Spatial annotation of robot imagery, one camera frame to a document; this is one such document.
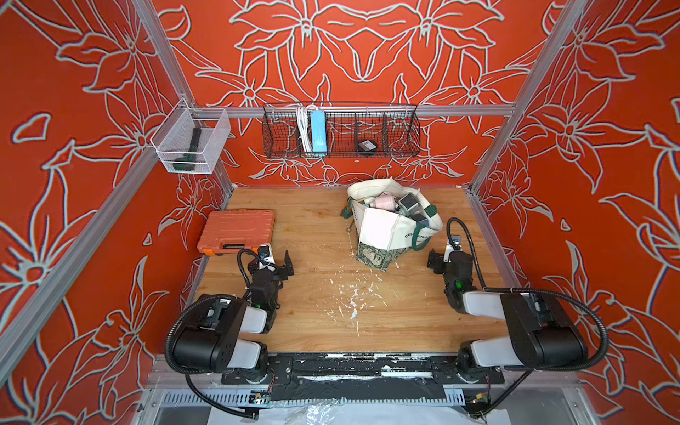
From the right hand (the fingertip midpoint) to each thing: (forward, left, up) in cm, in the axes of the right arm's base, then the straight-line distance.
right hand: (448, 248), depth 91 cm
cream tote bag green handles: (+1, +24, +7) cm, 25 cm away
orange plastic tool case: (+10, +81, -4) cm, 81 cm away
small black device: (+31, +29, +22) cm, 48 cm away
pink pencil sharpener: (+10, +23, +14) cm, 29 cm away
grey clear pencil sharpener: (+11, +15, +11) cm, 21 cm away
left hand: (-4, +62, +2) cm, 62 cm away
